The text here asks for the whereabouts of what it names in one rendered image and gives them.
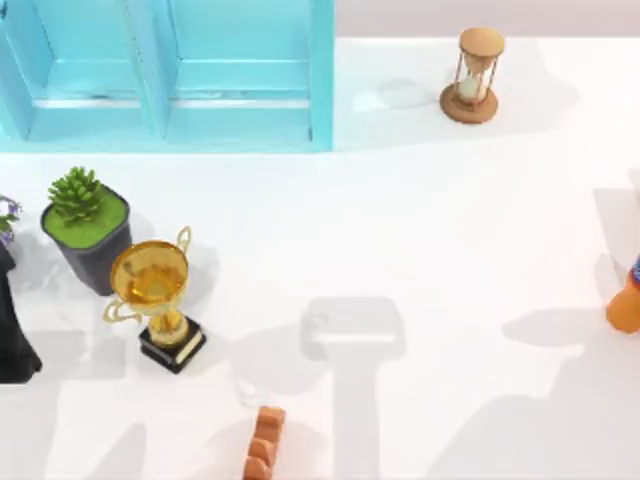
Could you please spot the orange bottle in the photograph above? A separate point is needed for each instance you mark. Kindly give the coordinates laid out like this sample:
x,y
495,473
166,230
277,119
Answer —
x,y
627,310

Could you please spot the brown bread loaf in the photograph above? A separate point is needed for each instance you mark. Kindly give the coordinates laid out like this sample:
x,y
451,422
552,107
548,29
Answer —
x,y
264,445

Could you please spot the light blue rack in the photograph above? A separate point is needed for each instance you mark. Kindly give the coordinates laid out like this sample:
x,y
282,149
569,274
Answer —
x,y
240,75

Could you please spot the green plant in black pot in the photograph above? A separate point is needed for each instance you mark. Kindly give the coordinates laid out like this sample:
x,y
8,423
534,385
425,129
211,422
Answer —
x,y
95,250

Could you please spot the purple flowering plant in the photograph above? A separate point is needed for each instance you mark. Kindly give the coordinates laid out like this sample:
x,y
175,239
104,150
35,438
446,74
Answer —
x,y
6,215

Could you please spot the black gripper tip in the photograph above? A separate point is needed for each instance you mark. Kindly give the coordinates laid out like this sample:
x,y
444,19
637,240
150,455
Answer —
x,y
12,340

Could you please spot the gold trophy on black base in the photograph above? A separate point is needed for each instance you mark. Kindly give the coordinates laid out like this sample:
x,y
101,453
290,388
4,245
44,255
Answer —
x,y
150,280

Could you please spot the wooden hourglass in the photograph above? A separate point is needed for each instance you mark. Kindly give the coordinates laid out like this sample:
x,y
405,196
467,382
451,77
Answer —
x,y
470,107

